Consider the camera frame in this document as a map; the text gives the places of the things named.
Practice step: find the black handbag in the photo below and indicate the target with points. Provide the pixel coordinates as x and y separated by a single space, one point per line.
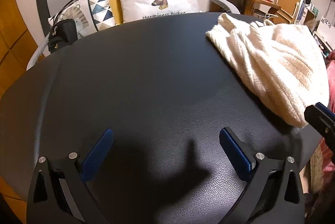
61 35

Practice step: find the black rolled mat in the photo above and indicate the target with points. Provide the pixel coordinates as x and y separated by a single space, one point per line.
42 1

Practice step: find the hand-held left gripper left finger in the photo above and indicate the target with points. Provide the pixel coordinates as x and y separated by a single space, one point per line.
96 156

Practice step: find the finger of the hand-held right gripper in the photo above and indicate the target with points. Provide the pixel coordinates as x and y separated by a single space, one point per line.
323 119

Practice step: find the wooden folding chair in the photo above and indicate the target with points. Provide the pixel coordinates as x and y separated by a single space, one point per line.
286 5

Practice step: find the cream knitted sweater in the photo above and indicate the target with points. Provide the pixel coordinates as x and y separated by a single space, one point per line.
274 61

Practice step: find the person's pink clothing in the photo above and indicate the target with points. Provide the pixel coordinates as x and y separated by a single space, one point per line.
330 161

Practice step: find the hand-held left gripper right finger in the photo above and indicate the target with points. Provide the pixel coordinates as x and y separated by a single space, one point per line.
235 153

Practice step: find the triangle and animal print pillow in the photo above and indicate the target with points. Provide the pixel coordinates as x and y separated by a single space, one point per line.
96 6

